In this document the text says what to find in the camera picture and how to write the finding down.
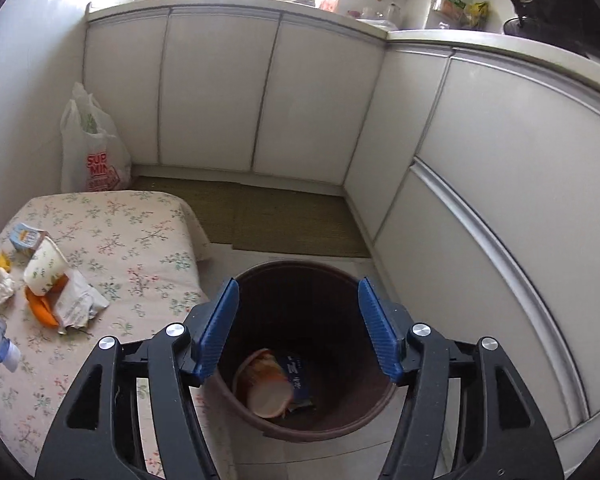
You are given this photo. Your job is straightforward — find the green and yellow food packets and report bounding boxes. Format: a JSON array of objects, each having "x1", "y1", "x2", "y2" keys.
[{"x1": 432, "y1": 0, "x2": 491, "y2": 28}]

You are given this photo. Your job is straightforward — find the white tissue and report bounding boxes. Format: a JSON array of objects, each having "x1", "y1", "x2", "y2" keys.
[{"x1": 0, "y1": 267, "x2": 17, "y2": 307}]

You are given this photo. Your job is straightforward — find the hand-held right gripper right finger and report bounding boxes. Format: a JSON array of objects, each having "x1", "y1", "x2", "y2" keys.
[{"x1": 357, "y1": 276, "x2": 566, "y2": 480}]

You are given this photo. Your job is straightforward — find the white dotted paper cup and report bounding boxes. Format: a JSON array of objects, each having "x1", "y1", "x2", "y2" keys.
[{"x1": 22, "y1": 236, "x2": 71, "y2": 297}]

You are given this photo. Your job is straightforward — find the black frying pan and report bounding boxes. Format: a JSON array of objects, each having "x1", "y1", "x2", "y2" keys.
[{"x1": 480, "y1": 0, "x2": 600, "y2": 58}]

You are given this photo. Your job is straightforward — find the dark blue snack packet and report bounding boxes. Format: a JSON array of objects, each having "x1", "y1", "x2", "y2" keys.
[{"x1": 280, "y1": 352, "x2": 317, "y2": 411}]

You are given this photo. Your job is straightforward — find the blue milk carton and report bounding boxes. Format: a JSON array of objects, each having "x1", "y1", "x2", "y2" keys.
[{"x1": 7, "y1": 222, "x2": 51, "y2": 253}]

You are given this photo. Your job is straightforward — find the white cabinet under stove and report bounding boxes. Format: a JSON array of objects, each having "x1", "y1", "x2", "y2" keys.
[{"x1": 342, "y1": 29, "x2": 600, "y2": 441}]

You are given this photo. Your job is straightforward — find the white plastic shopping bag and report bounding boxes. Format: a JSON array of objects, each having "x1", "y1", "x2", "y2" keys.
[{"x1": 60, "y1": 81, "x2": 133, "y2": 194}]

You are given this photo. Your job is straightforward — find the orange printed noodle cup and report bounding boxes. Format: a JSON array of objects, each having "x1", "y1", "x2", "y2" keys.
[{"x1": 232, "y1": 349, "x2": 296, "y2": 418}]

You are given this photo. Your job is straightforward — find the brown round trash bin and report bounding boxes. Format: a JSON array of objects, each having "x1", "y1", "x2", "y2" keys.
[{"x1": 207, "y1": 259, "x2": 406, "y2": 443}]

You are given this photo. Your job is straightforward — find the white cabinet under window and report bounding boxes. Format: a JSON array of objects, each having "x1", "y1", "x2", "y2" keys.
[{"x1": 82, "y1": 0, "x2": 388, "y2": 186}]

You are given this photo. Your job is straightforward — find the white printed wrapper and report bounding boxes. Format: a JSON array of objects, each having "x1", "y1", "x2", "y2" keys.
[{"x1": 52, "y1": 270, "x2": 110, "y2": 336}]

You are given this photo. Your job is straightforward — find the green woven floor mat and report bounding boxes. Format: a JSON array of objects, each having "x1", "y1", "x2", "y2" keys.
[
  {"x1": 232, "y1": 185, "x2": 373, "y2": 259},
  {"x1": 130, "y1": 176, "x2": 242, "y2": 246}
]

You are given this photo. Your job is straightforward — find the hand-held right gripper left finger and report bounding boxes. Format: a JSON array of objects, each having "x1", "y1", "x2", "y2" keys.
[{"x1": 34, "y1": 276, "x2": 241, "y2": 480}]

